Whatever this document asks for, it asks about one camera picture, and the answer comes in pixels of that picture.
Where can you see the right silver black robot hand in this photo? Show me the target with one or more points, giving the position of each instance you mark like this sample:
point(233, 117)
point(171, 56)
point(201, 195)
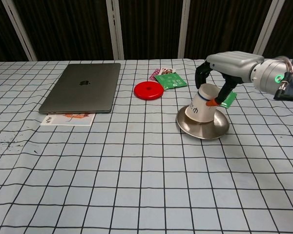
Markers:
point(234, 64)

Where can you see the white paper cup blue print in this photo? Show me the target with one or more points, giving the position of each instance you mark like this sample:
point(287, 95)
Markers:
point(202, 107)

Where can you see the right blue grey robot arm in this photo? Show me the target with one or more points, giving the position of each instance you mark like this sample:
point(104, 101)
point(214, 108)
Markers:
point(266, 75)

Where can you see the round metal plate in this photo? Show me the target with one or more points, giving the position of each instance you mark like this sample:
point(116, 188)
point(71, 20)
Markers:
point(210, 131)

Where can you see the green foil sachet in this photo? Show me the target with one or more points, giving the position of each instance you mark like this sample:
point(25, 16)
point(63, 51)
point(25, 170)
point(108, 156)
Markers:
point(230, 100)
point(171, 81)

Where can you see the face playing card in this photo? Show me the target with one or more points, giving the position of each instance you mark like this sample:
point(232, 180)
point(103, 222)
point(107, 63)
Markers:
point(167, 71)

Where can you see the red round plastic disc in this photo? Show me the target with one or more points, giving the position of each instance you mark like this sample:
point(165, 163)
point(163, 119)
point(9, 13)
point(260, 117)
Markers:
point(143, 93)

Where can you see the light blue checked tablecloth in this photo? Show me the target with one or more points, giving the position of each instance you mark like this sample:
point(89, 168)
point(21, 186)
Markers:
point(136, 170)

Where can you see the grey closed laptop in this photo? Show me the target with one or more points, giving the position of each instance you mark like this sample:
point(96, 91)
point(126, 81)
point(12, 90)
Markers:
point(83, 95)

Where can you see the white card with orange leaf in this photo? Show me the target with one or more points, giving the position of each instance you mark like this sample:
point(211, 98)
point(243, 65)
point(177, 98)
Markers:
point(63, 121)

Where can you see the white metal frame post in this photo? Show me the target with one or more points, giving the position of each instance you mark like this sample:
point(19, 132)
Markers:
point(19, 31)
point(184, 29)
point(267, 29)
point(114, 29)

